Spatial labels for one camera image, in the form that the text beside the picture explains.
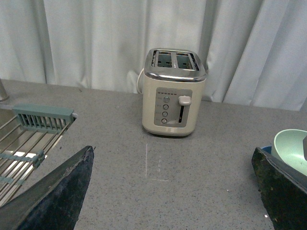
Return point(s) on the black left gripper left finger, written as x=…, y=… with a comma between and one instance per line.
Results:
x=55, y=201

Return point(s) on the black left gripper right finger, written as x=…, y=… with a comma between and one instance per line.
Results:
x=283, y=191

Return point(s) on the green bowl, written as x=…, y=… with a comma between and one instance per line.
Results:
x=288, y=147

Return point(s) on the blue bowl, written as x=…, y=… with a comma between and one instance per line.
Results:
x=267, y=149

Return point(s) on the metal sink drying rack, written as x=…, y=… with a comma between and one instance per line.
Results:
x=27, y=134

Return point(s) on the white curtain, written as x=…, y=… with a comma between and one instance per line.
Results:
x=254, y=51

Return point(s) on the cream two-slot toaster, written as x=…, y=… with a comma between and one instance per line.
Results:
x=173, y=82

